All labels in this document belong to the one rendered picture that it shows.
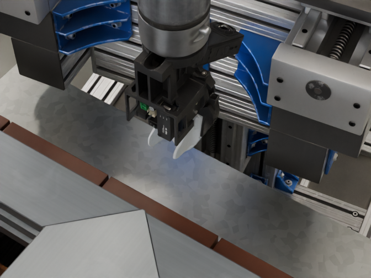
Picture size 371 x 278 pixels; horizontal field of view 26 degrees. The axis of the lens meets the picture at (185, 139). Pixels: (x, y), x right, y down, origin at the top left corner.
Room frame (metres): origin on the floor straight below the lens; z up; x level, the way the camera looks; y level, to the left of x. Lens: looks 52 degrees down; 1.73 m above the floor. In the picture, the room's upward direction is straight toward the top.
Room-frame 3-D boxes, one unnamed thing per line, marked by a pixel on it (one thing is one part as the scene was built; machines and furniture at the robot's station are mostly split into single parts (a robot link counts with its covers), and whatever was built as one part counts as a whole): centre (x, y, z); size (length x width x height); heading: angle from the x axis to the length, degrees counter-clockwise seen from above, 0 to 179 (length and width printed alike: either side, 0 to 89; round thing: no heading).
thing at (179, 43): (0.62, 0.01, 1.15); 0.08 x 0.08 x 0.05
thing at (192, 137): (0.61, 0.00, 0.96); 0.06 x 0.03 x 0.09; 147
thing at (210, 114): (0.62, -0.02, 1.00); 0.05 x 0.02 x 0.09; 57
